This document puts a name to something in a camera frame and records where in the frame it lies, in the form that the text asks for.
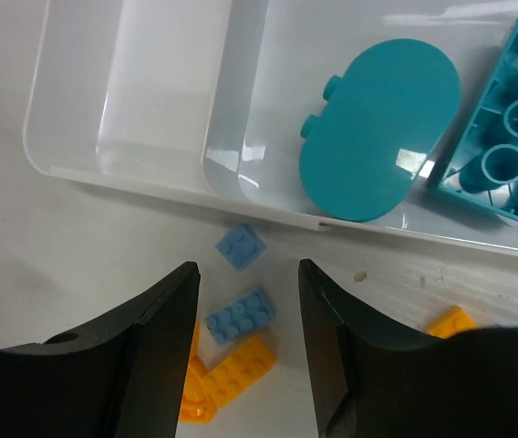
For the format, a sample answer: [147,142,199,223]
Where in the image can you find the light blue square lego plate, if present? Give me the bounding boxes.
[215,223,266,272]

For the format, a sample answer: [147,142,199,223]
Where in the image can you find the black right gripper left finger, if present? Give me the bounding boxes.
[0,262,200,437]

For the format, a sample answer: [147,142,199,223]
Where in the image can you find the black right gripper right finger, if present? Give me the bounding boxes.
[298,259,518,437]

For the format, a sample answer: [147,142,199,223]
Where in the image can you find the orange square lego plate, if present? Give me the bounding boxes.
[426,306,478,339]

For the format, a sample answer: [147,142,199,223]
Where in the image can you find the teal rounded duplo block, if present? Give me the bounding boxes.
[298,38,461,223]

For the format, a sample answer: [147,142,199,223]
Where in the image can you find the teal long duplo brick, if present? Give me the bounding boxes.
[431,18,518,223]

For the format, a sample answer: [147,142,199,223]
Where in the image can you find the orange small lego plates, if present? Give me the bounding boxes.
[179,320,217,423]

